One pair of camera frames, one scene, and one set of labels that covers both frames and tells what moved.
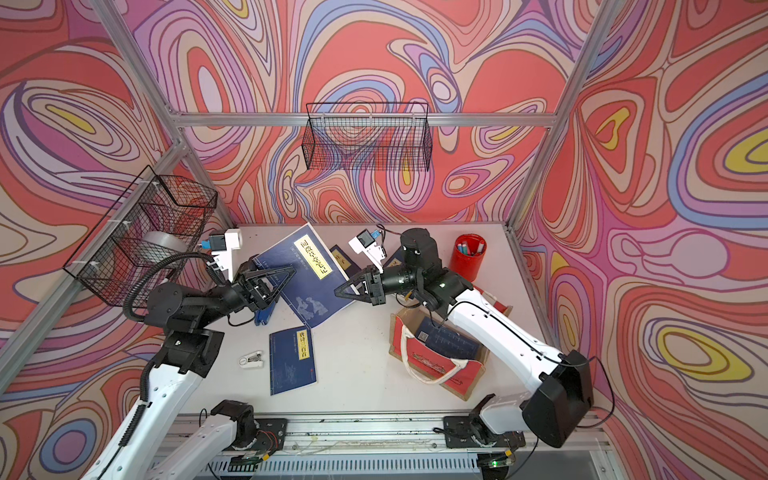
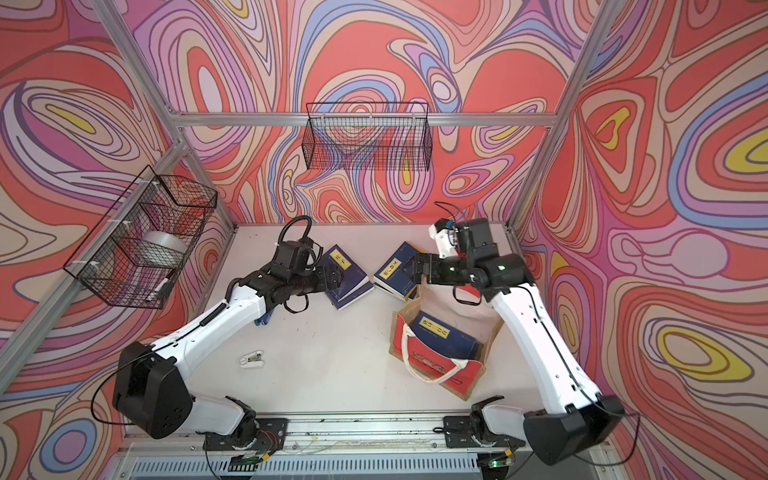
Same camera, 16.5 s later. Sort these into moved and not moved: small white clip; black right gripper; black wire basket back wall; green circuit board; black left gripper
Moved: black left gripper; black right gripper
Not moved: small white clip; black wire basket back wall; green circuit board
